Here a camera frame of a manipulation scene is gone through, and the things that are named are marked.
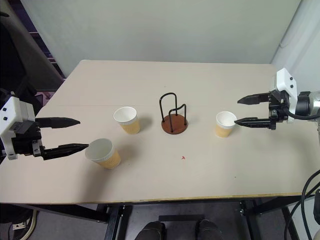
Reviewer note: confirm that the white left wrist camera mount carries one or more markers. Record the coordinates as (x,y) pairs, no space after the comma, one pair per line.
(11,112)

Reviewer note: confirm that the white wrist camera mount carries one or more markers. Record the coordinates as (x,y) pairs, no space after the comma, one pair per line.
(285,80)
(11,112)

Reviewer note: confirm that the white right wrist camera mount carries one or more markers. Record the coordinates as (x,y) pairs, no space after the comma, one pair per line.
(285,80)

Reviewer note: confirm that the black metal table frame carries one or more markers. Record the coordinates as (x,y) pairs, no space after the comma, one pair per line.
(113,220)

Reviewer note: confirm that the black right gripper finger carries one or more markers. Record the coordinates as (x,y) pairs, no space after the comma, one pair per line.
(255,99)
(255,122)

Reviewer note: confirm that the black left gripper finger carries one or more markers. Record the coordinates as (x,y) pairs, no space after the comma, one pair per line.
(65,150)
(58,122)

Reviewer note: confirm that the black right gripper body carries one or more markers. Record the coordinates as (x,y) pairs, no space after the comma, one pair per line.
(278,107)

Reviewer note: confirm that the black and white shoe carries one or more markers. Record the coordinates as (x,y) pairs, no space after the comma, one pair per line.
(23,226)

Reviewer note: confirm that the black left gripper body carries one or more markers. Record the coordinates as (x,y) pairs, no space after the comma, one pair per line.
(26,140)

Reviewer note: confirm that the yellow paper cup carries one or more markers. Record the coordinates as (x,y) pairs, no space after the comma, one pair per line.
(223,126)
(128,122)
(107,156)

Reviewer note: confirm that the dark rounded shape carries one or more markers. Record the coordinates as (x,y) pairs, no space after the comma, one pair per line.
(151,231)

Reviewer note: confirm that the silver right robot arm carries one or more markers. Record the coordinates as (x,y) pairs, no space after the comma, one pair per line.
(303,103)

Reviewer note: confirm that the small red scrap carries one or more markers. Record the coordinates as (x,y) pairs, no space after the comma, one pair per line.
(183,157)

